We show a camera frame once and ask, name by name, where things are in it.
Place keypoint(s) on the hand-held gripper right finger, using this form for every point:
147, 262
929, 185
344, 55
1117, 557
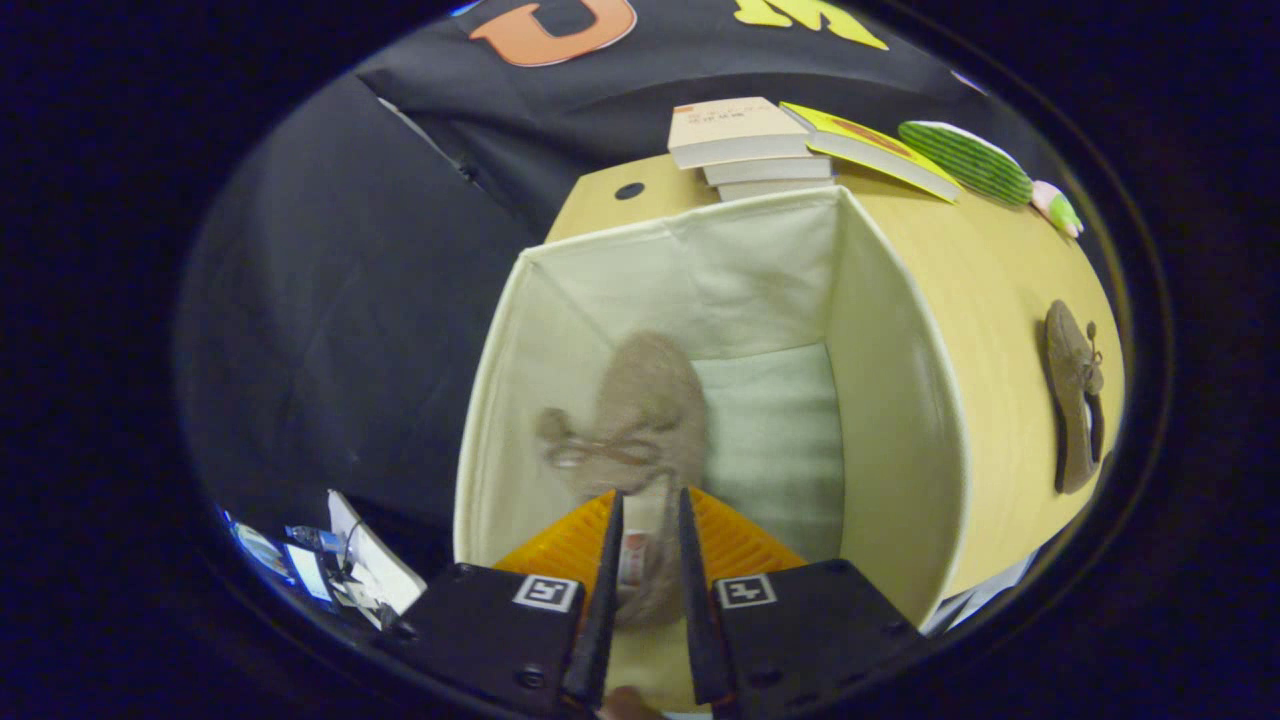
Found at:
698, 620

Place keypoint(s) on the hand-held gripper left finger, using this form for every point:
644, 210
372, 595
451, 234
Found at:
605, 620

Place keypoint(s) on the brown felt shoe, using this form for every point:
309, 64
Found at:
1070, 400
650, 400

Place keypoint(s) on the cream fabric storage box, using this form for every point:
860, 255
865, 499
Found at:
760, 270

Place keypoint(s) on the white sheet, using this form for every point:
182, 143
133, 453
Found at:
985, 590

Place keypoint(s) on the black backdrop cloth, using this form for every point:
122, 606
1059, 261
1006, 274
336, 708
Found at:
330, 300

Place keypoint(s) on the black table grommet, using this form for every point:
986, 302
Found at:
629, 190

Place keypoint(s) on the thin grey book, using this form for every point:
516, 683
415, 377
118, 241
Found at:
765, 190

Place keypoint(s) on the white book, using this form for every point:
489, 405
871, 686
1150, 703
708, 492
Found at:
770, 170

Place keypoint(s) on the beige book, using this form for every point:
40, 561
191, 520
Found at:
735, 125

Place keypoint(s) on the yellow book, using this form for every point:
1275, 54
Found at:
860, 145

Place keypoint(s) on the watermelon slice plush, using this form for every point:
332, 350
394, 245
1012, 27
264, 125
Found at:
965, 162

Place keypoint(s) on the pink and green plush toy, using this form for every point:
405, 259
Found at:
1058, 208

